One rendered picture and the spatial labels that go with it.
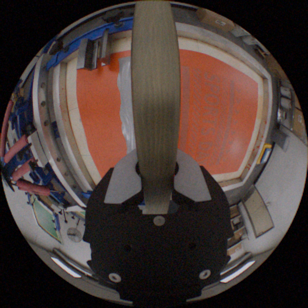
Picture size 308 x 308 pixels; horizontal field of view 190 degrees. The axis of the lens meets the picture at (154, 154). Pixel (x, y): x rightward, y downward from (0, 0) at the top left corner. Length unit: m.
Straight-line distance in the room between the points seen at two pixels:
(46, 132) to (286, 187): 4.05
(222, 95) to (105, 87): 0.31
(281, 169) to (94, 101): 3.83
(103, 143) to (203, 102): 0.30
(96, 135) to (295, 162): 3.74
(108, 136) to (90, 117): 0.08
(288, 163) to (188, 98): 3.52
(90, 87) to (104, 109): 0.08
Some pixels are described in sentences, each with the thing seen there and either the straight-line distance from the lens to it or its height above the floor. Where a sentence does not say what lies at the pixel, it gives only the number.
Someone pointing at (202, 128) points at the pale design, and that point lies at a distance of 0.29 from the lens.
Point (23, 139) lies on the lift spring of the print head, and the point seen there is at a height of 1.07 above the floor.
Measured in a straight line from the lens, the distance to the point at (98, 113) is 0.29.
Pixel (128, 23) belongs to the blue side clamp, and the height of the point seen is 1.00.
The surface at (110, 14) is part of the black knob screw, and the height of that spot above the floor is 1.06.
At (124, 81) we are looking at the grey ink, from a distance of 0.25.
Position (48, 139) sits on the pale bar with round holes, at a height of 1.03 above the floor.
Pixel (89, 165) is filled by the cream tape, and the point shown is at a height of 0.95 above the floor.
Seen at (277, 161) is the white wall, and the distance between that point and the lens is 3.72.
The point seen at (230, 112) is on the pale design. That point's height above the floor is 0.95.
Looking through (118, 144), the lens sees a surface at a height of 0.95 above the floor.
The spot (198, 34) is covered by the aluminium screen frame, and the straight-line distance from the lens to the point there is 0.31.
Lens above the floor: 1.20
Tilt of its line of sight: 58 degrees down
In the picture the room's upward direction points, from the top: 180 degrees clockwise
